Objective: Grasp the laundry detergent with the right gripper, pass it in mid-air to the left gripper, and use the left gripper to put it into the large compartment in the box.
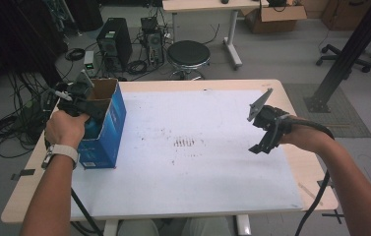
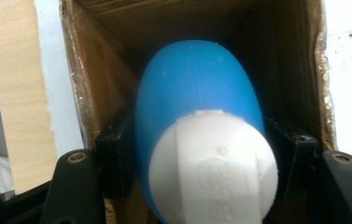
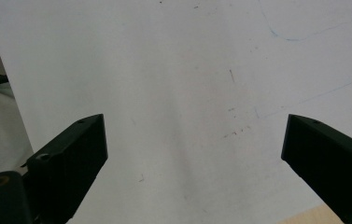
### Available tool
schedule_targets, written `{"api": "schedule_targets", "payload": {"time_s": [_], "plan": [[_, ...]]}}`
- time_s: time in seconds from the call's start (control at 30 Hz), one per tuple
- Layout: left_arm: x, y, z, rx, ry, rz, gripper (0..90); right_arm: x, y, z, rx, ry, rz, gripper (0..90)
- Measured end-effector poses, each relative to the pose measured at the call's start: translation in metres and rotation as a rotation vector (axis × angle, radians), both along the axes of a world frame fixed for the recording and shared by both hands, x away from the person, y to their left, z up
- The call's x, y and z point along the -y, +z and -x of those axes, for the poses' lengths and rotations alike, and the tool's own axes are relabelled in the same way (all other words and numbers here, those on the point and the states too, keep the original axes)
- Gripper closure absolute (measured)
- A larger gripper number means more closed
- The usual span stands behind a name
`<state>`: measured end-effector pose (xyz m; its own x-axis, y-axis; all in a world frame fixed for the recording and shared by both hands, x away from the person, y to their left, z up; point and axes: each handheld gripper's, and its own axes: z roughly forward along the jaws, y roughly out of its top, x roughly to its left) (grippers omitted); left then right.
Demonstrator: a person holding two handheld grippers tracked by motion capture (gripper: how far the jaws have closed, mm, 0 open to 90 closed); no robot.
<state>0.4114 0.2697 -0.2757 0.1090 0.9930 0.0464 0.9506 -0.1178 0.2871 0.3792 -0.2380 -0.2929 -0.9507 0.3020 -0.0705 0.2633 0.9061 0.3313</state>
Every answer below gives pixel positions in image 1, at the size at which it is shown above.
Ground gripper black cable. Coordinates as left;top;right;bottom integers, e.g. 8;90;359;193
279;112;336;236
40;88;104;236

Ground open computer case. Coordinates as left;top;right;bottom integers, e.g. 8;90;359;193
140;16;166;67

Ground white-strap wristwatch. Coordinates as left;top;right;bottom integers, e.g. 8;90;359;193
40;143;80;170

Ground person's left hand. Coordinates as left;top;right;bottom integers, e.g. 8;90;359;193
43;109;91;150

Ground black round stool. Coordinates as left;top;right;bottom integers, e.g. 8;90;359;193
166;39;212;82

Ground black metal stand post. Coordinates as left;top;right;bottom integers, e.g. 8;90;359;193
303;0;371;114

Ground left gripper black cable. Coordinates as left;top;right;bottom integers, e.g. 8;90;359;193
40;88;104;236

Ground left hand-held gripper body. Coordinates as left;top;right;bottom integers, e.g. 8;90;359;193
43;69;95;119

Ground tangle of black floor cables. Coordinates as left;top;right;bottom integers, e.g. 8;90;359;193
0;71;58;159

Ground coiled black cable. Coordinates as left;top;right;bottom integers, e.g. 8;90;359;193
126;59;149;76
64;47;87;62

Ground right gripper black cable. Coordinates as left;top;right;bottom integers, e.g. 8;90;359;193
279;112;336;236

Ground blue cardboard box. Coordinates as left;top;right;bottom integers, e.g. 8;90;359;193
76;78;128;170

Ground open brown cardboard carton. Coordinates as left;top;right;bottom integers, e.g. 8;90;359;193
239;4;308;35

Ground black office chair base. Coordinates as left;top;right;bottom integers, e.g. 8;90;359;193
315;43;371;74

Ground small white power unit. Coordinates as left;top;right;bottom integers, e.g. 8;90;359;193
83;50;97;79

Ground dark grey floor mat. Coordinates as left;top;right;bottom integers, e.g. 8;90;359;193
282;82;371;139

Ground person's legs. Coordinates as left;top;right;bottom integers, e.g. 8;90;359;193
117;217;234;236

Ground black computer tower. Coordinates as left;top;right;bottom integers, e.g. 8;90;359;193
95;17;134;73

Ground dark bulky object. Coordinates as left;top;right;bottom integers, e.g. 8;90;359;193
64;0;104;32

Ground white-legged wooden desk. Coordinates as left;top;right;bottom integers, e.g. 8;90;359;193
161;0;270;71

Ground black curtain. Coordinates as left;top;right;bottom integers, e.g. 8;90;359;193
0;0;67;96

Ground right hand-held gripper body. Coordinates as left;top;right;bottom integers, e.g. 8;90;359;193
246;88;293;138

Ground black tape strip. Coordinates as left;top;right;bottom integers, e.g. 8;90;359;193
10;168;36;182

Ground blue soap bottle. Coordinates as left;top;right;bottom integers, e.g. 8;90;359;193
83;117;104;141

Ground person's right hand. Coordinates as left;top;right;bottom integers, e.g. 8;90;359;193
279;116;335;154

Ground white table mat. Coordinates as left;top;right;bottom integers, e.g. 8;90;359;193
69;89;304;219

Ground closed brown cardboard carton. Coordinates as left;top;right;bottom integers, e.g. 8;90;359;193
320;0;371;32

